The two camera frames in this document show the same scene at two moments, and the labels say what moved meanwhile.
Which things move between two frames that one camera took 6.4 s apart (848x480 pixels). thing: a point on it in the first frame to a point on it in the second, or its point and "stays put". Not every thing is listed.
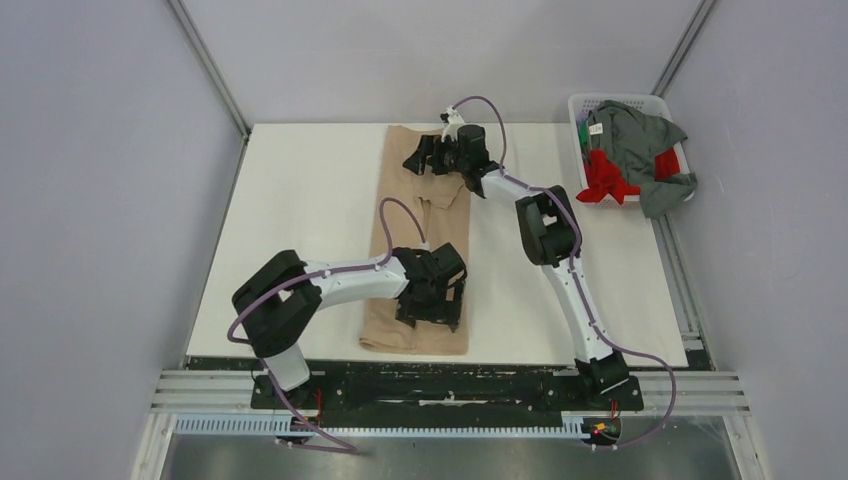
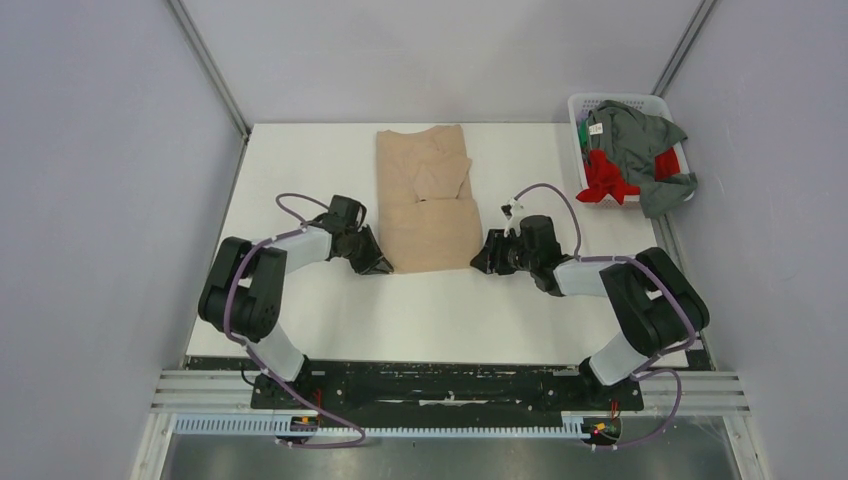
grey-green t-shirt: [631, 139] stays put
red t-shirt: [605, 179] stays put
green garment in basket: [583, 130] stays put
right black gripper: [418, 160] to [490, 259]
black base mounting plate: [449, 391] stays put
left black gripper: [453, 309] to [375, 262]
